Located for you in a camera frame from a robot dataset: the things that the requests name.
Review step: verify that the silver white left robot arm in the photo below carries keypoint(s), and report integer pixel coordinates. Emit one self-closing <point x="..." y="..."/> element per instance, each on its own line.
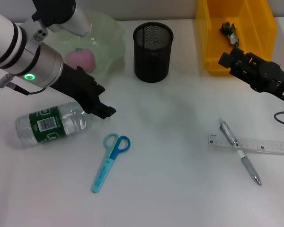
<point x="4" y="35"/>

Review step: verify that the blue capped scissors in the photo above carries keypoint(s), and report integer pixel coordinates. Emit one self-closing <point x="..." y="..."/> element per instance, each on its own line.
<point x="101" y="172"/>

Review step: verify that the green glass fruit bowl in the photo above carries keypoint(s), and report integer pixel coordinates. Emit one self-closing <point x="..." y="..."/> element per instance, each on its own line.
<point x="104" y="35"/>

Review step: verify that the clear plastic ruler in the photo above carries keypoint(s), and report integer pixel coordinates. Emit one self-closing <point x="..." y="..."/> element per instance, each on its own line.
<point x="269" y="146"/>

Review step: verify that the clear water bottle green label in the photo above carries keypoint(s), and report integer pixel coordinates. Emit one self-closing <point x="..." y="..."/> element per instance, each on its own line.
<point x="49" y="125"/>

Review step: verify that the black mesh pen cup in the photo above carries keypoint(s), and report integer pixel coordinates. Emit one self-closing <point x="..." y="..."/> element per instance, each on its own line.
<point x="151" y="59"/>

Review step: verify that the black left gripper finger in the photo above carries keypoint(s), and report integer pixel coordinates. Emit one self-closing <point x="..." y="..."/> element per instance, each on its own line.
<point x="104" y="111"/>

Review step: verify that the green plastic wrapper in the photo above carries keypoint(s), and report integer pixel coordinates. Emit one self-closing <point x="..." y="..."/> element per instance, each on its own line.
<point x="230" y="34"/>

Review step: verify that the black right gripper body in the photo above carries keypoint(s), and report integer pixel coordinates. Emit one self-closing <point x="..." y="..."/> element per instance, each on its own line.
<point x="269" y="75"/>

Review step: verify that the silver white pen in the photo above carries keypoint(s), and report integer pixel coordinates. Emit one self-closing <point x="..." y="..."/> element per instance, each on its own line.
<point x="245" y="159"/>

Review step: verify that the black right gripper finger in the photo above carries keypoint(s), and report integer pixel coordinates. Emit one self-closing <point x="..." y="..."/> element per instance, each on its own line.
<point x="241" y="54"/>
<point x="224" y="60"/>

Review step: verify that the yellow plastic bin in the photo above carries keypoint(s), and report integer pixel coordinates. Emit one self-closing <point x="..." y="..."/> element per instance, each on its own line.
<point x="251" y="23"/>

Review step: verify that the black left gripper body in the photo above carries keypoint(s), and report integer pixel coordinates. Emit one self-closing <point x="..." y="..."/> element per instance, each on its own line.
<point x="80" y="87"/>

